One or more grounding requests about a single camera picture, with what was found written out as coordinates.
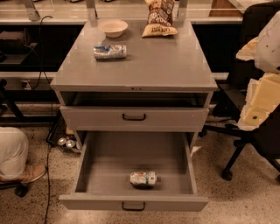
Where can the white paper bowl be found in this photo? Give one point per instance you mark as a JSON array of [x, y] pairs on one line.
[[113, 28]]

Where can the blue silver soda can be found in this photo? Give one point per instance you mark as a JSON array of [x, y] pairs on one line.
[[109, 52]]

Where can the brown chip bag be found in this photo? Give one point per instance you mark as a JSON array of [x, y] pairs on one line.
[[160, 19]]

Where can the black drawer handle lower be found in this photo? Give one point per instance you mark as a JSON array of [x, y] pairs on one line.
[[133, 206]]

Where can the black office chair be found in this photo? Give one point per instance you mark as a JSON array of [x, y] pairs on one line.
[[232, 95]]

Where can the grey drawer cabinet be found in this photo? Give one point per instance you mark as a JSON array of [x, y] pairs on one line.
[[158, 72]]

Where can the tan shoe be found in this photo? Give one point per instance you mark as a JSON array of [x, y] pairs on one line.
[[24, 175]]

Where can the black chair caster left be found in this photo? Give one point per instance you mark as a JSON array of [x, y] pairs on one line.
[[21, 190]]

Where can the closed grey upper drawer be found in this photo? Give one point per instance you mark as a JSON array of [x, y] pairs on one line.
[[157, 119]]

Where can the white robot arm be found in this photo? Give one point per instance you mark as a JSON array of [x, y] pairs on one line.
[[267, 57]]

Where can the black drawer handle upper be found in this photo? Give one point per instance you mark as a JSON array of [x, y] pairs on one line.
[[135, 118]]

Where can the green white 7up can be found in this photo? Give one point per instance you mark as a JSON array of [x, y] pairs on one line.
[[143, 178]]

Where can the person leg beige trousers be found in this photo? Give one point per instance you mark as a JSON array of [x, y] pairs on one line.
[[13, 152]]

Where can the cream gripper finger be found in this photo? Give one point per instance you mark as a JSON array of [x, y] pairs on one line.
[[242, 125], [248, 51]]

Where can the long white back counter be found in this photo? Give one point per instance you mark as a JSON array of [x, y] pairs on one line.
[[31, 12]]

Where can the wall power outlet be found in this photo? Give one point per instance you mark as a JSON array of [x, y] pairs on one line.
[[26, 85]]

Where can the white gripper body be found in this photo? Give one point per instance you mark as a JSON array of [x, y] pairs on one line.
[[269, 48]]

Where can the black drawer handle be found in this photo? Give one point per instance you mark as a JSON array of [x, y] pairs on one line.
[[133, 206], [135, 118]]

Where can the open grey bottom drawer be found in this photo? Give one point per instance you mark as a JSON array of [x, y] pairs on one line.
[[108, 159]]

